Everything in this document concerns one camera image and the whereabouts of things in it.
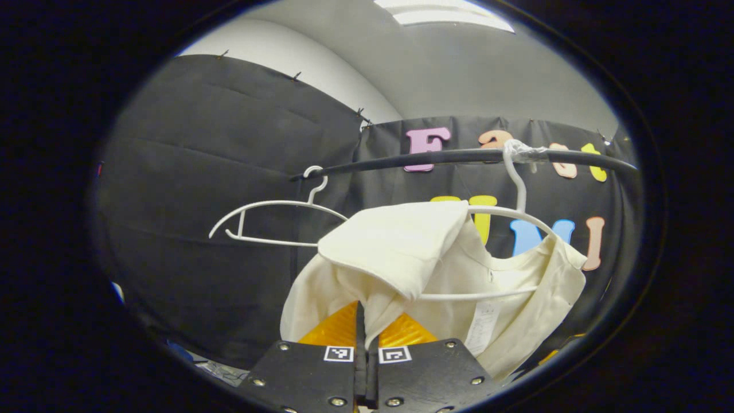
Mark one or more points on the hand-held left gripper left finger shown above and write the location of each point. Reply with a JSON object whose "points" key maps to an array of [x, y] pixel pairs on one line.
{"points": [[312, 378]]}

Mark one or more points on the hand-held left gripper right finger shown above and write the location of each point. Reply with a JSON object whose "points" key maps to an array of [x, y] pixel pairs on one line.
{"points": [[430, 378]]}

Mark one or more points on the black backdrop cloth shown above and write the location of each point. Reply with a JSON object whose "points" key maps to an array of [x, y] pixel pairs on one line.
{"points": [[218, 201]]}

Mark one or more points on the black metal clothes rack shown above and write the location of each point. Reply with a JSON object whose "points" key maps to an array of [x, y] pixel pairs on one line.
{"points": [[401, 161]]}

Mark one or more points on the cream collared shirt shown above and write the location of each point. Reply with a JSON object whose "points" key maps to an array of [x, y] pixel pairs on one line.
{"points": [[401, 246]]}

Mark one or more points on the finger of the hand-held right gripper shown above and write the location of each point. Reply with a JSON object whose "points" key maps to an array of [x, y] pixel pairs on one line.
{"points": [[549, 357]]}

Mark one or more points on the clear plastic bag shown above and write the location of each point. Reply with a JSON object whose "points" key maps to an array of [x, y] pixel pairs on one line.
{"points": [[223, 373]]}

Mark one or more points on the white plastic clothes hanger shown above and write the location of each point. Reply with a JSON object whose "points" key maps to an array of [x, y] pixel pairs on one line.
{"points": [[275, 203], [519, 183]]}

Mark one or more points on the long ceiling light panel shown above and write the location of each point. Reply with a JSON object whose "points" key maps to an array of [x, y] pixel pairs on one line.
{"points": [[447, 12]]}

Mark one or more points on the blue object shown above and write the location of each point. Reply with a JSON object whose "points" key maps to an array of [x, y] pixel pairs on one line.
{"points": [[179, 350]]}

